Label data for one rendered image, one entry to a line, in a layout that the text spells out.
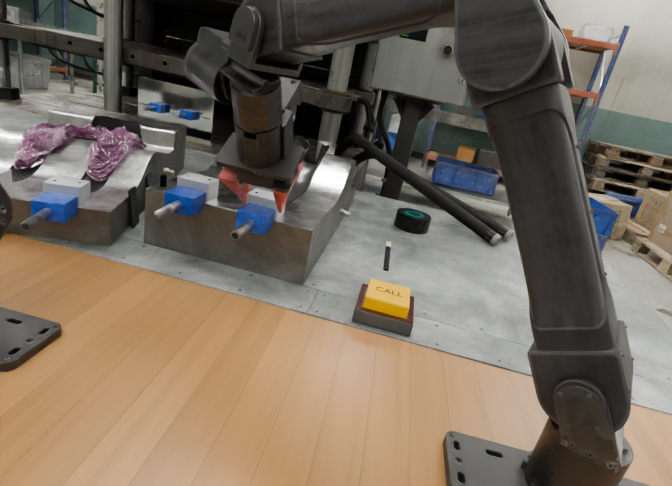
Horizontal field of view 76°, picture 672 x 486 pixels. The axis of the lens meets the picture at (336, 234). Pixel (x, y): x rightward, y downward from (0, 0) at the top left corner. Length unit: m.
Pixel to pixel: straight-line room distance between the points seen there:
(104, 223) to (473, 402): 0.55
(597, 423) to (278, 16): 0.43
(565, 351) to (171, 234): 0.55
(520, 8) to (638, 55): 7.36
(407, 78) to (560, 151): 1.11
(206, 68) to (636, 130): 7.41
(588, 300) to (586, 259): 0.03
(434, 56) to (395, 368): 1.08
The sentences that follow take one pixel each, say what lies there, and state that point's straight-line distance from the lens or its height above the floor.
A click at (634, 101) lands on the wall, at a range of 7.70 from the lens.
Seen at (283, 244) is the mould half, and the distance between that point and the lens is 0.63.
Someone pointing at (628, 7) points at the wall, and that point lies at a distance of 7.68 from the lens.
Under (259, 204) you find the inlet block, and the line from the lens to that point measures 0.64.
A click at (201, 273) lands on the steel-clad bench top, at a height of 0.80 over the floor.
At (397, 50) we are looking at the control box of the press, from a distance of 1.44.
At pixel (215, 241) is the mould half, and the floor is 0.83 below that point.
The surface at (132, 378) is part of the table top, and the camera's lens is 0.48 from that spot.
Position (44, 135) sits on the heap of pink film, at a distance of 0.92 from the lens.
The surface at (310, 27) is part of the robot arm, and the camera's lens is 0.45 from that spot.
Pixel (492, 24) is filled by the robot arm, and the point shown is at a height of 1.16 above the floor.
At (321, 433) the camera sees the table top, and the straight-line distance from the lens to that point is 0.44.
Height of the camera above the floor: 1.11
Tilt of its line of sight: 21 degrees down
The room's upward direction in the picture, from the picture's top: 12 degrees clockwise
